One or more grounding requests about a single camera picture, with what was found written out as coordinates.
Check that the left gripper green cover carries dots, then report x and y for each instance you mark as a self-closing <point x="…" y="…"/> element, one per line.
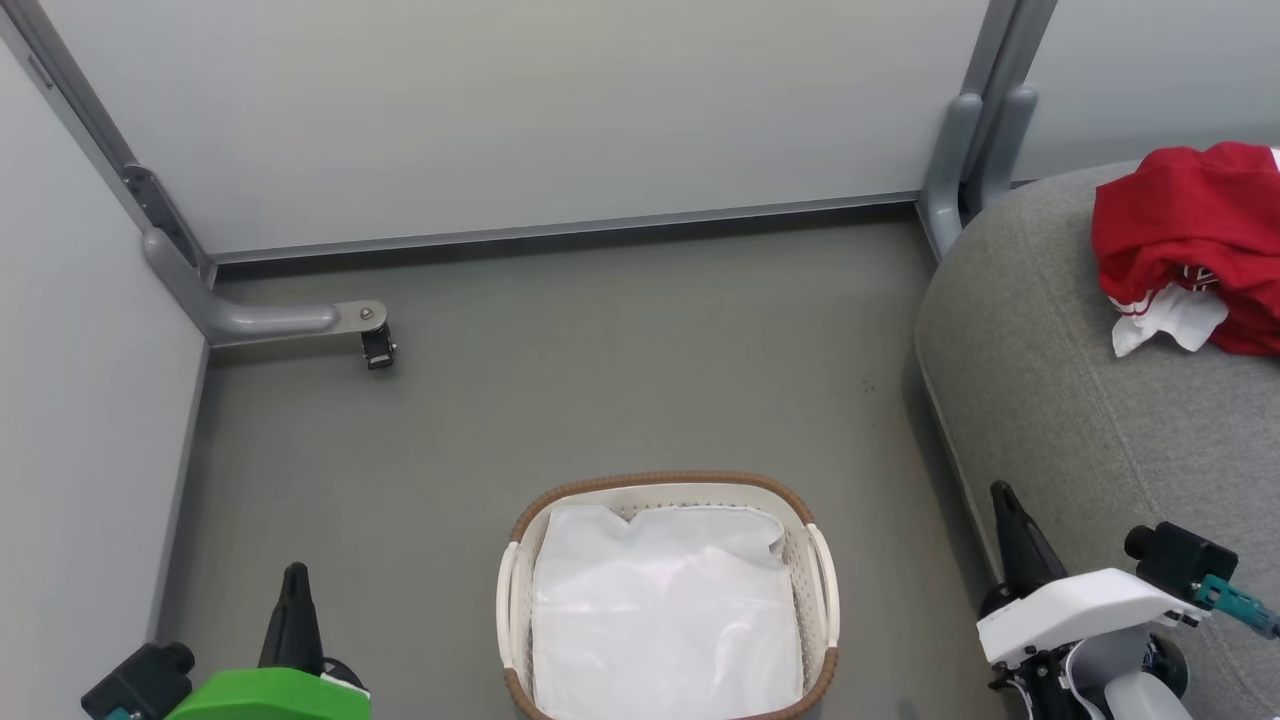
<point x="270" y="695"/>

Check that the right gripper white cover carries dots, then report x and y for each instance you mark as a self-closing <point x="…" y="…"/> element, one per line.
<point x="1080" y="610"/>

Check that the red and white jersey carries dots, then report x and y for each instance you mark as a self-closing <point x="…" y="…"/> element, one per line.
<point x="1190" y="220"/>

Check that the grey fabric sofa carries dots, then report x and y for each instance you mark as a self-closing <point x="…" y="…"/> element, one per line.
<point x="1060" y="400"/>

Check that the white laundry basket brown rim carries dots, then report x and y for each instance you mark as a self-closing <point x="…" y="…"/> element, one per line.
<point x="520" y="600"/>

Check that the black caster wheel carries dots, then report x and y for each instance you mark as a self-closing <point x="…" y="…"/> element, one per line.
<point x="378" y="347"/>

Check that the grey partition foot single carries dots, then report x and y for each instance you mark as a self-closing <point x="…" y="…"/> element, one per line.
<point x="260" y="320"/>

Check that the white liner cloth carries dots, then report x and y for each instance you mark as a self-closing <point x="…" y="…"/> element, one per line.
<point x="665" y="620"/>

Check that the grey partition foot pair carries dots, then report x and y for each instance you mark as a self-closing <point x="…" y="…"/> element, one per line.
<point x="955" y="170"/>

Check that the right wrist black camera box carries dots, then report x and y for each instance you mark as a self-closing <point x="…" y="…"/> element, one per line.
<point x="1185" y="560"/>

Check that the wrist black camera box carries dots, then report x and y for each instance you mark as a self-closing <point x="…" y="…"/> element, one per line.
<point x="1185" y="560"/>
<point x="140" y="685"/>

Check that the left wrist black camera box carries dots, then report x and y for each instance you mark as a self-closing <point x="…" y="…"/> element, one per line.
<point x="140" y="685"/>

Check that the grey partition bottom rail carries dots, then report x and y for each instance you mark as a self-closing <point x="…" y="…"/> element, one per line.
<point x="560" y="232"/>

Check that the grey partition post plain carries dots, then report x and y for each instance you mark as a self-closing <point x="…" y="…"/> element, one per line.
<point x="1005" y="50"/>

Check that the grey partition post with hinge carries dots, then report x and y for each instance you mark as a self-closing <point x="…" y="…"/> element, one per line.
<point x="95" y="140"/>

